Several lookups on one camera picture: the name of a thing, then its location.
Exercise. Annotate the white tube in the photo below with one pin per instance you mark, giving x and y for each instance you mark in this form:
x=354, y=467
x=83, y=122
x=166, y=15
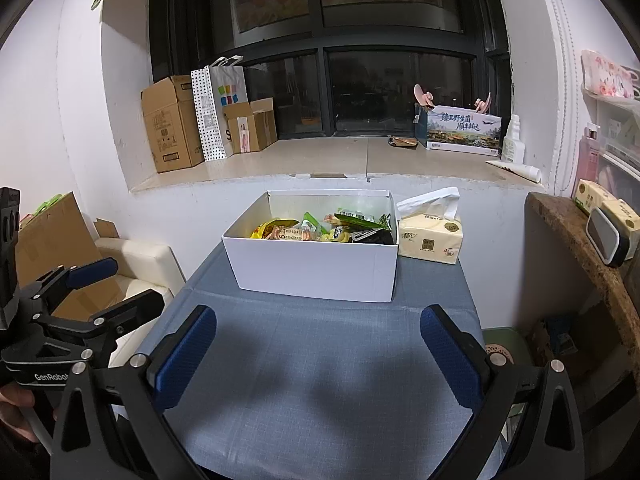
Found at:
x=515, y=169

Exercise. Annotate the pink bottle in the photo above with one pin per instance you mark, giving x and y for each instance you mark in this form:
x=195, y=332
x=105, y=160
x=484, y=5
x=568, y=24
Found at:
x=589, y=160

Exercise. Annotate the clear plastic storage drawers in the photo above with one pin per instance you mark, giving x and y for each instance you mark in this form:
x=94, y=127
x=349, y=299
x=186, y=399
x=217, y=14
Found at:
x=625, y=135

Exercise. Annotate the open small cardboard box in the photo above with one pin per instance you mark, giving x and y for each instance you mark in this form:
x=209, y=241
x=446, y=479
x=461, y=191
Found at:
x=250, y=130

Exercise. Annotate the white plastic bottle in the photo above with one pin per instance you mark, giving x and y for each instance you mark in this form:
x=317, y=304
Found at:
x=512, y=145

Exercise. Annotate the green and cream tissue packet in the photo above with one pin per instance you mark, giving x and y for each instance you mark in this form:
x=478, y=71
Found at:
x=587, y=197

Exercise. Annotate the white bag with coloured squares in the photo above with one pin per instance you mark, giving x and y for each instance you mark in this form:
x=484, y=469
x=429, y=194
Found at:
x=227, y=85

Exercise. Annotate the pink handheld fan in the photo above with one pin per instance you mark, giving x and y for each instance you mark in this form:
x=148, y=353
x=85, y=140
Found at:
x=424, y=97
x=483, y=102

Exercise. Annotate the large flat cardboard sheet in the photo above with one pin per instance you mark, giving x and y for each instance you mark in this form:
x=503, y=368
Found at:
x=55, y=245

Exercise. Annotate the white cardboard box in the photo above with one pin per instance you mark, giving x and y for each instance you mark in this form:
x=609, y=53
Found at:
x=310, y=270

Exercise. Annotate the person's left hand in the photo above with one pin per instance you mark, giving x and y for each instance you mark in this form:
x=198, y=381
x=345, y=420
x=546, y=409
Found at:
x=17, y=400

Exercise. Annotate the green plastic item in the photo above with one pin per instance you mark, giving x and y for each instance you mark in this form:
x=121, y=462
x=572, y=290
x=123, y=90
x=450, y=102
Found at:
x=46, y=205

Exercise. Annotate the black snack packet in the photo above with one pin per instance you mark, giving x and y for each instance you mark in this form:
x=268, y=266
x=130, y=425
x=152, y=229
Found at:
x=377, y=236

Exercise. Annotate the small cardboard piece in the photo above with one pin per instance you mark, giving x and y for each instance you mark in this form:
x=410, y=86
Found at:
x=106, y=229

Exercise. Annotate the printed gift box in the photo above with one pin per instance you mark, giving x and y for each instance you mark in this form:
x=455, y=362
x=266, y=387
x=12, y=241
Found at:
x=462, y=127

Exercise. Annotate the black framed window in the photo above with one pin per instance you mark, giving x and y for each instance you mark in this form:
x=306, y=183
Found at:
x=320, y=35

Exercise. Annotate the cream tissue pack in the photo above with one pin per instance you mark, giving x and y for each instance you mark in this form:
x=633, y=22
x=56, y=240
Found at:
x=430, y=240

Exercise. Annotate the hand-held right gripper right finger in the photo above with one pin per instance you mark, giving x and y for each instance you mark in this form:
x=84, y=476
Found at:
x=450, y=355

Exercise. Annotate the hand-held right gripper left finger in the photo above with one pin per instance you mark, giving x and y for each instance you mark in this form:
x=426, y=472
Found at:
x=185, y=355

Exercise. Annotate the stone windowsill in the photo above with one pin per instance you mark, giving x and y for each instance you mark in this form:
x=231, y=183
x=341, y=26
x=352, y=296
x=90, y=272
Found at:
x=325, y=160

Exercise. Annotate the floral pouch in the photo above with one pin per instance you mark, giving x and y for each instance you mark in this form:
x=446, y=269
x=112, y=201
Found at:
x=605, y=72

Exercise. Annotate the tall brown cardboard box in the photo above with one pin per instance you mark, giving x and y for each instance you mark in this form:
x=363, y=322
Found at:
x=170, y=125

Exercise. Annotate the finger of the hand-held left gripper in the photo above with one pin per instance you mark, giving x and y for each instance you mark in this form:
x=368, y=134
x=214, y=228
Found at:
x=130, y=310
x=92, y=272

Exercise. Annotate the yellow snack bag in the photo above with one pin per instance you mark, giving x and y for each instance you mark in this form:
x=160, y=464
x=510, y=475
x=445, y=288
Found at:
x=260, y=231

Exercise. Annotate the cream leather seat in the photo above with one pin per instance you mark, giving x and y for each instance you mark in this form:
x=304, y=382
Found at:
x=145, y=260

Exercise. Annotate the light green snack packet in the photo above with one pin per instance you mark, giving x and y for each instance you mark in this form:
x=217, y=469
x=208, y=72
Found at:
x=310, y=221

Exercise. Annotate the brown marble counter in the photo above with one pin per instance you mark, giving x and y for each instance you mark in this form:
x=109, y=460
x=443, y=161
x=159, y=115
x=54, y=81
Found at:
x=565, y=220

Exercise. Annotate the white framed small device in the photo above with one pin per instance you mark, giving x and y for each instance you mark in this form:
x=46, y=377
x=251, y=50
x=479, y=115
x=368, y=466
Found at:
x=602, y=235

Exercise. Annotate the blue-grey table cloth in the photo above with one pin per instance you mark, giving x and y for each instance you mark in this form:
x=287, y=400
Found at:
x=310, y=360

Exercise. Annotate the blue printed packet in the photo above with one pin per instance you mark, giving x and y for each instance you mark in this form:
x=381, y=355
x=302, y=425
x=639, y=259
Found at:
x=562, y=337

